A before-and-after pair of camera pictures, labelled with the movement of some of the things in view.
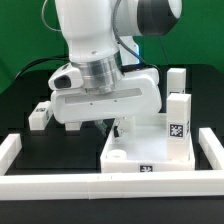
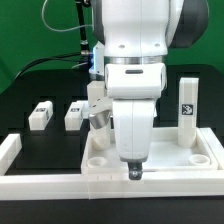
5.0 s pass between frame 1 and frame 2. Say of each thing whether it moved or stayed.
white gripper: moved
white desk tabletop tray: moved
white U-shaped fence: stayed
